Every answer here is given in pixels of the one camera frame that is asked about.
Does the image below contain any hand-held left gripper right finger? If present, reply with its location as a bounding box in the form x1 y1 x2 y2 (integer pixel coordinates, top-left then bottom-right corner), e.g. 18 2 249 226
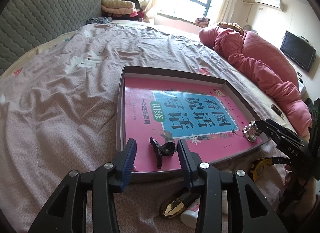
177 138 288 233

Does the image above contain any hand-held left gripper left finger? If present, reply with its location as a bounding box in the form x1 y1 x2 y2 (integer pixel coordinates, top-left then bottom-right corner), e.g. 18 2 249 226
27 138 137 233

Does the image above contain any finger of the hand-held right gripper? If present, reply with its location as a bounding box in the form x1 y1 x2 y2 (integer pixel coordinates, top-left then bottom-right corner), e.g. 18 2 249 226
265 118 305 144
255 120 284 146

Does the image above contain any small silver metal bottle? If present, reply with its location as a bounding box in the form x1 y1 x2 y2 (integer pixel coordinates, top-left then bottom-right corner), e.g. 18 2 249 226
242 120 262 144

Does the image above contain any black hair clip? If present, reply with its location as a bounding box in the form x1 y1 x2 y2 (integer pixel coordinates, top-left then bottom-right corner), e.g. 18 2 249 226
149 137 177 169

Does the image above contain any yellow and black wristwatch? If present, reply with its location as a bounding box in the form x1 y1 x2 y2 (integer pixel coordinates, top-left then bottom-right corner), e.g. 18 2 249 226
250 156 292 184

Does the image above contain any shallow cardboard box tray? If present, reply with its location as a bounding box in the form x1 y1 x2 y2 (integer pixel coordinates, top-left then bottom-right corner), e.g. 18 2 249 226
115 66 272 183

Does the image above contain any black and gold lipstick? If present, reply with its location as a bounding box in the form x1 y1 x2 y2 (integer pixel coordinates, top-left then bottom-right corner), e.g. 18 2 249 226
160 193 194 218

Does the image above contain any white pill bottle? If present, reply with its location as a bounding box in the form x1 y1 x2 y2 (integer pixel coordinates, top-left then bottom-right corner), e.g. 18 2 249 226
180 197 201 226

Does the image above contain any person's right forearm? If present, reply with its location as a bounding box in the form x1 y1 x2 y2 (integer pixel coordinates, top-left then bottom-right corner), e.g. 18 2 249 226
299 178 320 200

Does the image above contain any person's right hand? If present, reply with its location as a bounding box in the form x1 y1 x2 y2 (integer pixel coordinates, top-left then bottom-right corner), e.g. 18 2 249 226
284 164 297 188

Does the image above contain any small black comb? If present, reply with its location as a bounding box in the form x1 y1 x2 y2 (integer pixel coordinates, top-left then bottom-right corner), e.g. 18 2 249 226
271 104 285 119

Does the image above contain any dark clothes pile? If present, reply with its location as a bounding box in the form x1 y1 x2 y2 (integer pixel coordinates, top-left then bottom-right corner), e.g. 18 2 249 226
304 97 320 129

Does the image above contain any pink book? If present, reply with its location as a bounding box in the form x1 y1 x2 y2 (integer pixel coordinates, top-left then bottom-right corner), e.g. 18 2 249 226
124 77 263 173

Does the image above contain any white cabinet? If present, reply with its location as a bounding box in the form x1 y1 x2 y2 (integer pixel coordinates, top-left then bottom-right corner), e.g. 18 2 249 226
297 72 308 99

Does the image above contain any pink quilt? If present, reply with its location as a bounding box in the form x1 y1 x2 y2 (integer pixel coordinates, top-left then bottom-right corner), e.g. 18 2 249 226
199 24 313 137

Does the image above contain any pink patterned bed sheet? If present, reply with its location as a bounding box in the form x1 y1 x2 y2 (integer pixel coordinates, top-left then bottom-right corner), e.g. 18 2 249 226
0 20 313 233

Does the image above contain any black television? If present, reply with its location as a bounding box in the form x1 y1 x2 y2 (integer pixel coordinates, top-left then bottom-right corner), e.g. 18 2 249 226
280 31 317 73

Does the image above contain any yellow knitted cloth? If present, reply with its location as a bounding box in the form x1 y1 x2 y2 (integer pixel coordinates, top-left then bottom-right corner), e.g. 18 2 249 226
216 22 243 33

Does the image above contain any pink bag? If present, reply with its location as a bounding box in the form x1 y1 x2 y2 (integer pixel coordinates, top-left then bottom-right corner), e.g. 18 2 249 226
195 17 211 27

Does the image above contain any white air conditioner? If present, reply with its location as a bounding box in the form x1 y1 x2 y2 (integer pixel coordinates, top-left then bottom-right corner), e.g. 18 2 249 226
254 0 285 12

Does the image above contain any dark patterned cloth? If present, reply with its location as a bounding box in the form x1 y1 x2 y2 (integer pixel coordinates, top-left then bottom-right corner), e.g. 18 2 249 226
86 17 112 25

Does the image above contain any beige folded blanket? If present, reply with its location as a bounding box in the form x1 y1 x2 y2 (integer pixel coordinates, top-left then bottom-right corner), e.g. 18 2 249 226
101 0 135 13

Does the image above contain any black garment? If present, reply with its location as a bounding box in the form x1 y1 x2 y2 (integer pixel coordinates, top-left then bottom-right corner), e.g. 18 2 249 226
124 0 142 10

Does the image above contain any grey quilted headboard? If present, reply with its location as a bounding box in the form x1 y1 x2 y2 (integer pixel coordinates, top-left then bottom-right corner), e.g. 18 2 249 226
0 0 104 76

